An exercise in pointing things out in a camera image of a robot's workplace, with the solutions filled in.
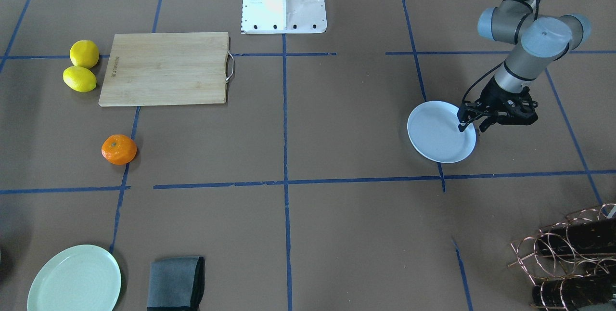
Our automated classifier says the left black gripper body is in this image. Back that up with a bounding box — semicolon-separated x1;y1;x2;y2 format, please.
469;76;530;121

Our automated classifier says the light blue plate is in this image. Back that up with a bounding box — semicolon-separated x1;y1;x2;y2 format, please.
407;101;476;164

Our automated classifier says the orange fruit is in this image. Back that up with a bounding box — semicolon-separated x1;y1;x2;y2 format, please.
101;135;137;166

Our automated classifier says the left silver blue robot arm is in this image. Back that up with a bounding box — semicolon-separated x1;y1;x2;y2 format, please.
457;0;591;132

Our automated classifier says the light green plate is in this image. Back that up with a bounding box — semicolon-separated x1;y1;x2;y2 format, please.
27;245;122;311

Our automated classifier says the dark wine bottle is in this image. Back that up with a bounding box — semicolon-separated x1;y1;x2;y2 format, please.
537;218;616;258
531;274;616;311

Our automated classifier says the wooden cutting board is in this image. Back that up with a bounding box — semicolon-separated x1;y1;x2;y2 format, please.
99;32;235;107

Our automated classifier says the folded grey cloth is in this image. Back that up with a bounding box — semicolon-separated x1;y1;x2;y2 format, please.
146;256;206;311

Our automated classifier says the yellow lemon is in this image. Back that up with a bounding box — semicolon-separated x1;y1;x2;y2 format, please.
69;40;101;69
63;65;97;92

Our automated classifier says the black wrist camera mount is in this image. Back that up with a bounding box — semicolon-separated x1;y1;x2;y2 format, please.
476;85;538;132

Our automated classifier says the copper wire bottle rack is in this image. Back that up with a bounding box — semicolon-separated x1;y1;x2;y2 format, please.
510;203;615;311

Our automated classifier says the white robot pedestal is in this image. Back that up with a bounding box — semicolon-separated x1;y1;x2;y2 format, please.
241;0;328;34

